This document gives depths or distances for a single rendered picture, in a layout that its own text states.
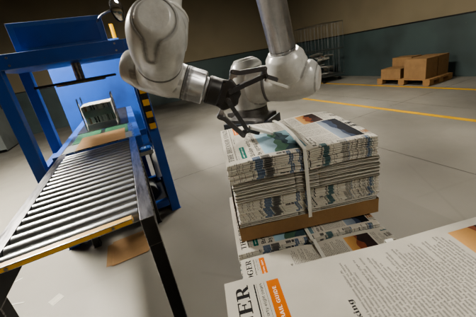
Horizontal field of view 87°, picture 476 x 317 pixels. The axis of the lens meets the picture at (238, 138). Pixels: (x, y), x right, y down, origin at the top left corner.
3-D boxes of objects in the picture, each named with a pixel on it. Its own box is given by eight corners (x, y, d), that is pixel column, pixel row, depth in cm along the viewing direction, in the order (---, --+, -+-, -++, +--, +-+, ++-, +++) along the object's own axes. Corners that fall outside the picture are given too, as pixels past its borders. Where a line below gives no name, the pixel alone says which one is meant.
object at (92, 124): (118, 124, 269) (110, 100, 261) (88, 131, 259) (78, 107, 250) (118, 119, 302) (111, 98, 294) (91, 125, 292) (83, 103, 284)
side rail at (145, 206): (163, 240, 95) (155, 214, 91) (149, 247, 93) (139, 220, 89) (139, 148, 213) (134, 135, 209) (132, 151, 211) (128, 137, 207)
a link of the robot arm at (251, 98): (243, 103, 127) (235, 58, 120) (277, 100, 118) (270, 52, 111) (227, 112, 114) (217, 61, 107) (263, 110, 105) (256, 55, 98)
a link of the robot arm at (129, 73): (178, 107, 69) (179, 90, 57) (120, 90, 66) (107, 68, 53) (188, 72, 72) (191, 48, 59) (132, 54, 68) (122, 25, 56)
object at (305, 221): (288, 176, 93) (287, 165, 92) (321, 223, 66) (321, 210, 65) (273, 180, 93) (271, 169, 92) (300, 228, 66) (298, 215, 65)
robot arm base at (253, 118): (238, 113, 132) (236, 102, 131) (278, 112, 121) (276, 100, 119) (219, 124, 118) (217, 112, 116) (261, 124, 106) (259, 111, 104)
